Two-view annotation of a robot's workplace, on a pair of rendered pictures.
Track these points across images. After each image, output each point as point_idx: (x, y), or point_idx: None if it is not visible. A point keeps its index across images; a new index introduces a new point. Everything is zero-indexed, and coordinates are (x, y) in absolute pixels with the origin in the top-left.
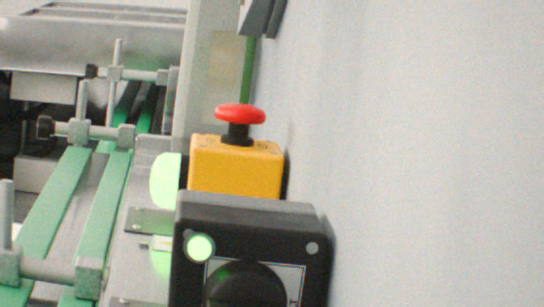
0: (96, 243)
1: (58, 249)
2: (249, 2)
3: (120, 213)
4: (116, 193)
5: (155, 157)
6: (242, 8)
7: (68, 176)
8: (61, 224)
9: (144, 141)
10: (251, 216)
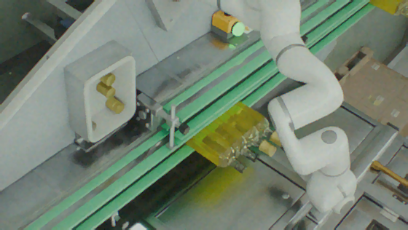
0: (253, 46)
1: (265, 48)
2: (182, 12)
3: (239, 48)
4: (214, 71)
5: (181, 78)
6: (169, 22)
7: (217, 88)
8: (252, 59)
9: (163, 96)
10: None
